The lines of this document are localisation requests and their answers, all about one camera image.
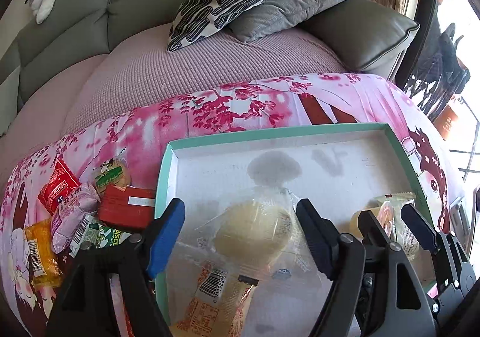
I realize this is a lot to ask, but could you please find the pale green barcode snack pack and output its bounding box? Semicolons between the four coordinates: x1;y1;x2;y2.
69;214;99;258

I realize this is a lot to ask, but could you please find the clear yellow pastry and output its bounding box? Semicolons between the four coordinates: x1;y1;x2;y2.
178;186;319;283

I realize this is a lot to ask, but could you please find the small cream snack packet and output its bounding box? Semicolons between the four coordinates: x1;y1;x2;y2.
368;192;420;261

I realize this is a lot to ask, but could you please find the orange yellow snack pack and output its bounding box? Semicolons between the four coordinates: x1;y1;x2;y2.
24;219;63;290

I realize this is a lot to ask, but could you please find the green white biscuit pack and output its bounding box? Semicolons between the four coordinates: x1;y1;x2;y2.
95;224;131;249

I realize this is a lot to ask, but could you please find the pink snack bag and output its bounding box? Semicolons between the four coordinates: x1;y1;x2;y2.
50;183;100;254

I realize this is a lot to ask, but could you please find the dark red snack box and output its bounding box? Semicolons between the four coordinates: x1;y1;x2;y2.
98;184;155;230

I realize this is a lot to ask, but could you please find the beige barcode snack pack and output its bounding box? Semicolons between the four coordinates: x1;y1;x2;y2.
170;262;259;337

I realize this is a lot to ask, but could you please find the red foil snack pack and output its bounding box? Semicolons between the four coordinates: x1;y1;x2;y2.
37;159;80;215

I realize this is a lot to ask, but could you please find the pink cartoon print blanket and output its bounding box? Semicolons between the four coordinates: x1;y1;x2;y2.
1;73;454;336

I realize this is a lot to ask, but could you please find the teal shallow cardboard tray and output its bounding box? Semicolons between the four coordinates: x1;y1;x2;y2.
154;124;430;336

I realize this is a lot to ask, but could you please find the small green cream packet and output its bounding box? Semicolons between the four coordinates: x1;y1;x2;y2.
93;158;131;196

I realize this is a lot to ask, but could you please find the pale grey cushion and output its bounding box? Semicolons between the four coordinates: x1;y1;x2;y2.
0;67;20;136

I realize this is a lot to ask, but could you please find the pink checked sofa cover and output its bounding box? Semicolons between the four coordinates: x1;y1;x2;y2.
1;24;346;184

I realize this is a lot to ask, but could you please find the grey sofa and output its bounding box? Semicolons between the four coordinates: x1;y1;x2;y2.
1;0;419;116

